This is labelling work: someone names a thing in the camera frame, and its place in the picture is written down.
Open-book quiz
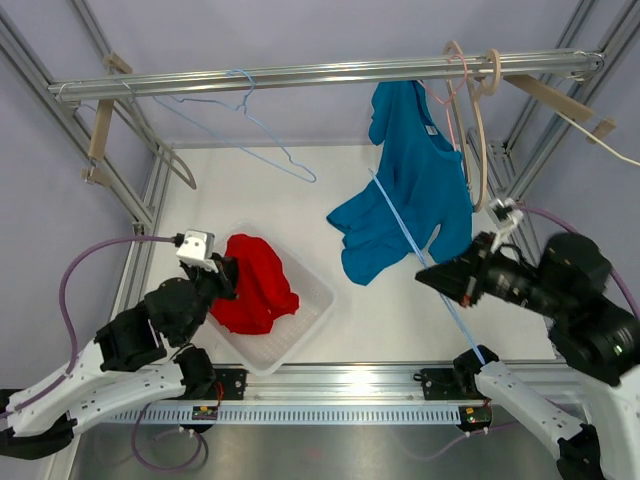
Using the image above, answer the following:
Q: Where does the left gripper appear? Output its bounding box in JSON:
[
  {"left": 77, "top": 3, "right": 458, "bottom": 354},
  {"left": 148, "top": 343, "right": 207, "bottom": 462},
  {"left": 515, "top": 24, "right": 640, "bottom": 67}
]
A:
[{"left": 176, "top": 253, "right": 242, "bottom": 346}]

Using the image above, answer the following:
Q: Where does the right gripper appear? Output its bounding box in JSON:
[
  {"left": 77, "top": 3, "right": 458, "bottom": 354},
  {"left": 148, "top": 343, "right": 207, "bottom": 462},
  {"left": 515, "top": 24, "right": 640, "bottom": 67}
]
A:
[{"left": 416, "top": 229, "right": 569, "bottom": 318}]

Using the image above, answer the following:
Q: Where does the red t shirt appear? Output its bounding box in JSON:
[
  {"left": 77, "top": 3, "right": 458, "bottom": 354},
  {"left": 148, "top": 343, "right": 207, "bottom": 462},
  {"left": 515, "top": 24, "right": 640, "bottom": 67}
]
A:
[{"left": 210, "top": 233, "right": 300, "bottom": 335}]

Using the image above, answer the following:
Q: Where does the blue wire hanger with shirt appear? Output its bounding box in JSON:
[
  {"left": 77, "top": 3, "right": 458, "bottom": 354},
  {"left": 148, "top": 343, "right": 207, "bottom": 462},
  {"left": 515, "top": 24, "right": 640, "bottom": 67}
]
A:
[{"left": 368, "top": 169, "right": 487, "bottom": 366}]

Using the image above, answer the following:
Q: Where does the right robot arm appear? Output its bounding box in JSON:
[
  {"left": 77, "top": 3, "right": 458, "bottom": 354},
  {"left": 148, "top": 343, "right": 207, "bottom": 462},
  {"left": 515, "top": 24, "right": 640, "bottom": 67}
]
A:
[{"left": 415, "top": 232, "right": 639, "bottom": 479}]

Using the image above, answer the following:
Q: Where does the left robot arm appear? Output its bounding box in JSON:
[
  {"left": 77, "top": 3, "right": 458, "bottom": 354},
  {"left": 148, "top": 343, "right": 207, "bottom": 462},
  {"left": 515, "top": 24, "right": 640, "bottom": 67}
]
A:
[{"left": 1, "top": 254, "right": 239, "bottom": 460}]

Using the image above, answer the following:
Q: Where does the blue t shirt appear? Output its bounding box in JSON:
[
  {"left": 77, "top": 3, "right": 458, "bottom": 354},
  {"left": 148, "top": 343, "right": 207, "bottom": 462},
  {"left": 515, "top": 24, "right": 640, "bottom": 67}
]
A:
[{"left": 327, "top": 81, "right": 473, "bottom": 286}]

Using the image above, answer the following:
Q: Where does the wooden hanger left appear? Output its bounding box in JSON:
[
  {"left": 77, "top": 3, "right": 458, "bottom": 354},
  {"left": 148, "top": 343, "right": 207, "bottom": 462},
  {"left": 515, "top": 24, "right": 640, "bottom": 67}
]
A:
[{"left": 81, "top": 51, "right": 197, "bottom": 191}]

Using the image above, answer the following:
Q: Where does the wooden hanger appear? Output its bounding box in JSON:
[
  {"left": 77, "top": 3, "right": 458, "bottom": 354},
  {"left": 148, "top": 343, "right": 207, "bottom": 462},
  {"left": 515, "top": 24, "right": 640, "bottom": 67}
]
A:
[
  {"left": 443, "top": 40, "right": 502, "bottom": 213},
  {"left": 81, "top": 51, "right": 197, "bottom": 191},
  {"left": 503, "top": 75, "right": 639, "bottom": 166}
]

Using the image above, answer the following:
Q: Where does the wooden hanger far right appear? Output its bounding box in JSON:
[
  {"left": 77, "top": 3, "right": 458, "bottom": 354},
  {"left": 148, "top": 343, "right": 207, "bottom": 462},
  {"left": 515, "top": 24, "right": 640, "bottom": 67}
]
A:
[{"left": 503, "top": 75, "right": 639, "bottom": 166}]

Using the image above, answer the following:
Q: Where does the white plastic basket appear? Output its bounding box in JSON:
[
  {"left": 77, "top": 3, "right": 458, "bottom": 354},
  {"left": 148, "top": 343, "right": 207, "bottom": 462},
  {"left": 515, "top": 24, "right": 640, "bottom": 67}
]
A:
[{"left": 208, "top": 221, "right": 336, "bottom": 376}]

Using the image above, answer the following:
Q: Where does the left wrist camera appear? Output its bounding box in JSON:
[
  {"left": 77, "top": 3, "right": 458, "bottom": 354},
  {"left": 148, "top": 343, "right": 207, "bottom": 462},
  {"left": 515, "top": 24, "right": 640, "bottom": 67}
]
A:
[{"left": 176, "top": 230, "right": 218, "bottom": 272}]

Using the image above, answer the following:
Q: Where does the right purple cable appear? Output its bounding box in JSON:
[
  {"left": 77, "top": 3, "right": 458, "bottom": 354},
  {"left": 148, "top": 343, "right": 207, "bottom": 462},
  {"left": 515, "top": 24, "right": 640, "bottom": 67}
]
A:
[{"left": 514, "top": 202, "right": 640, "bottom": 321}]

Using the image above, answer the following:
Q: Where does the aluminium front rail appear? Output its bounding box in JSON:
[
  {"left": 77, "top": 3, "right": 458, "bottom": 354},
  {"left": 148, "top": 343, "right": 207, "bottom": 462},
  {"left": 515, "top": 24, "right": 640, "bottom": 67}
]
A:
[{"left": 64, "top": 362, "right": 586, "bottom": 405}]

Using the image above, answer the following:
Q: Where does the white slotted cable duct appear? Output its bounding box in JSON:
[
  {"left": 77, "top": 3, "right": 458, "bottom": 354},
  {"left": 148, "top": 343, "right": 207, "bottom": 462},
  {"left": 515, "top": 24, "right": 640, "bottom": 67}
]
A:
[{"left": 104, "top": 404, "right": 462, "bottom": 425}]

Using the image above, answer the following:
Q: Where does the empty blue wire hanger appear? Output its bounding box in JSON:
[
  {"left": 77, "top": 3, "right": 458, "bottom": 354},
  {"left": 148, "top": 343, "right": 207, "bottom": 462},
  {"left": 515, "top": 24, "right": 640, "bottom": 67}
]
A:
[{"left": 152, "top": 69, "right": 317, "bottom": 184}]

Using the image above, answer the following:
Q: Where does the pink wire hanger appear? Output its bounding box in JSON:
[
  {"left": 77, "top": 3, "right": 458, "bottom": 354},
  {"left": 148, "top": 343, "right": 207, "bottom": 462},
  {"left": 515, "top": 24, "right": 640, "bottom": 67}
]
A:
[{"left": 412, "top": 53, "right": 475, "bottom": 191}]

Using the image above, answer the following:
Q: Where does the metal hanging rail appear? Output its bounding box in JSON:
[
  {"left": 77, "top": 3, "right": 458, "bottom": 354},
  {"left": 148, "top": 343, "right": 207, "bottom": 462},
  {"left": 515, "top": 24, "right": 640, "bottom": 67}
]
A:
[{"left": 48, "top": 49, "right": 604, "bottom": 102}]

